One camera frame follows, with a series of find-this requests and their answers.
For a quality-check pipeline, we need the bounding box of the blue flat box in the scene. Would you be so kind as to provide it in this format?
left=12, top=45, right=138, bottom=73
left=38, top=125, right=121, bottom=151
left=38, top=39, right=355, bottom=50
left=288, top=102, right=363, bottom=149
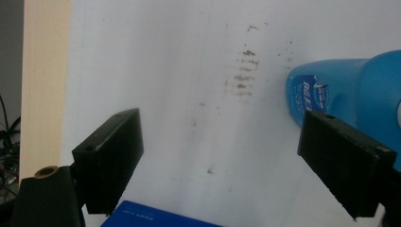
left=99, top=200, right=221, bottom=227

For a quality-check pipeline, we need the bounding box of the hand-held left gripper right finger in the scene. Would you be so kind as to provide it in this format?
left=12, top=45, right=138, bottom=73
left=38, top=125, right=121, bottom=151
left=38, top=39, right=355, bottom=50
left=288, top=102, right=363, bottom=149
left=296, top=109, right=398, bottom=219

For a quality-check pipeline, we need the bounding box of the bundle of dark cables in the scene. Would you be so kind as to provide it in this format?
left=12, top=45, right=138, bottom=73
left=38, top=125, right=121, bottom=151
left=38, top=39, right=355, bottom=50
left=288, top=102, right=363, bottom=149
left=0, top=94, right=22, bottom=202

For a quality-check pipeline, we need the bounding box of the blue plastic bottle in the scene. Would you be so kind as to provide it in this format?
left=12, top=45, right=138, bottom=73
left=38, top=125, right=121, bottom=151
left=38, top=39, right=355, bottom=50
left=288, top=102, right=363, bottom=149
left=285, top=49, right=401, bottom=173

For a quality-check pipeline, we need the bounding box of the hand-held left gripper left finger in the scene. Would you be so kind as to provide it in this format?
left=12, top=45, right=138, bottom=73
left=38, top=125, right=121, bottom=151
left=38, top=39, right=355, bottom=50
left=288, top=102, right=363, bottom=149
left=71, top=107, right=145, bottom=216

